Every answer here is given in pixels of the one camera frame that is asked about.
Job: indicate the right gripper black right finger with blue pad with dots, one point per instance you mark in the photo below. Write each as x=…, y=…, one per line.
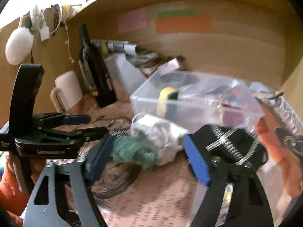
x=235, y=196

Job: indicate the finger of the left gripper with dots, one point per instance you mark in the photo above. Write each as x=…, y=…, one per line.
x=77, y=136
x=53, y=120

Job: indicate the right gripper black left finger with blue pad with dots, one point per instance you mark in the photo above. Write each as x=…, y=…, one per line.
x=59, y=184

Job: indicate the green knitted sock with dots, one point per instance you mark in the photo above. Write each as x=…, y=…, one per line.
x=134, y=149

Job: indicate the black pouch with silver chain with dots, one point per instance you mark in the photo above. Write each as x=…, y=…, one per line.
x=232, y=145

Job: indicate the white cloth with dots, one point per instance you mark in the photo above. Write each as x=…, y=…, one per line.
x=165, y=136

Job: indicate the person's hand orange sleeve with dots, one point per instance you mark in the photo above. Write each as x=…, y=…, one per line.
x=12, y=200

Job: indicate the white beige mug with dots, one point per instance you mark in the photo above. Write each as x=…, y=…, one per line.
x=67, y=92

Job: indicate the dark wine bottle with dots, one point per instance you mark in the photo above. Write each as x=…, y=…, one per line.
x=95, y=70

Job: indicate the vintage newspaper print mat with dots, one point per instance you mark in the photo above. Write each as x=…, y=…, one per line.
x=127, y=195

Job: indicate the white fluffy pompom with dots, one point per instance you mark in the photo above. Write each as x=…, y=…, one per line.
x=19, y=46

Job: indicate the orange car poster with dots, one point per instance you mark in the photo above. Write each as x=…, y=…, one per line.
x=280, y=131

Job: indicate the white paper box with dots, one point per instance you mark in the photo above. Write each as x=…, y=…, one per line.
x=124, y=73

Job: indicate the yellow green sponge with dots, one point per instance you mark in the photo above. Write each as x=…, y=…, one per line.
x=166, y=107

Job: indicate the stack of magazines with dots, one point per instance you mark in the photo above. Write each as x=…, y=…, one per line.
x=147, y=61

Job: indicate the clear plastic storage box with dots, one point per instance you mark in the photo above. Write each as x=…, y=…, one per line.
x=203, y=99

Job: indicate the pink sticky note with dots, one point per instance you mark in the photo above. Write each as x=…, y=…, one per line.
x=131, y=21

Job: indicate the green sticky note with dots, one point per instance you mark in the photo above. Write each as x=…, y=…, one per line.
x=176, y=12

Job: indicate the orange sticky note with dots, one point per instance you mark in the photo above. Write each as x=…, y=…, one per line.
x=187, y=24

